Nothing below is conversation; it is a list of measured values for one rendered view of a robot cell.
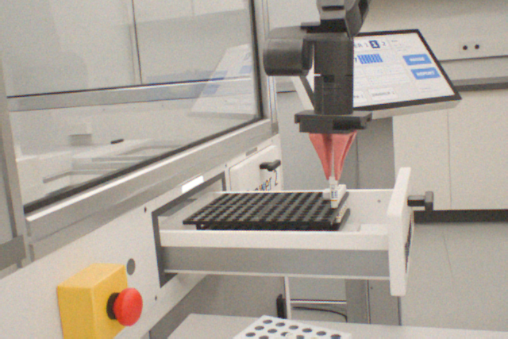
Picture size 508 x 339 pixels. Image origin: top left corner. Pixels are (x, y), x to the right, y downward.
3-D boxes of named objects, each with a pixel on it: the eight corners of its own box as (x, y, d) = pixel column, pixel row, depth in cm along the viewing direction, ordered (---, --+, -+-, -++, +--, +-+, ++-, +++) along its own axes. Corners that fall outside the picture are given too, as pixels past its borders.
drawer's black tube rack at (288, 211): (351, 228, 94) (348, 190, 93) (333, 266, 78) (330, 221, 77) (227, 227, 101) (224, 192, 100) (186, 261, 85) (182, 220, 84)
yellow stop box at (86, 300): (139, 322, 65) (131, 262, 64) (105, 353, 58) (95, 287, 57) (101, 319, 66) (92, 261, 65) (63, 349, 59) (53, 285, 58)
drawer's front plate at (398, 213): (413, 229, 97) (410, 166, 95) (405, 298, 70) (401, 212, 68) (403, 229, 97) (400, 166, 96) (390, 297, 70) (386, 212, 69)
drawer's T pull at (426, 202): (433, 198, 84) (433, 190, 84) (433, 212, 77) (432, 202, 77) (409, 198, 86) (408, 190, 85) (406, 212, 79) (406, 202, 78)
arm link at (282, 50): (348, -18, 79) (356, 17, 86) (270, -14, 83) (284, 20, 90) (337, 56, 75) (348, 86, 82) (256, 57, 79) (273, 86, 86)
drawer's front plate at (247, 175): (281, 190, 137) (277, 144, 135) (242, 224, 109) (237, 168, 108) (274, 190, 137) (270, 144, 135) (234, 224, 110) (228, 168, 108)
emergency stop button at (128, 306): (148, 316, 62) (144, 282, 62) (129, 333, 58) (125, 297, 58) (124, 314, 63) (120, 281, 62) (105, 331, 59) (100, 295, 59)
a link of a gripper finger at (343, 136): (311, 172, 88) (311, 113, 87) (356, 175, 86) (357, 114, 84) (298, 182, 82) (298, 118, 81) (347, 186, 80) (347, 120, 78)
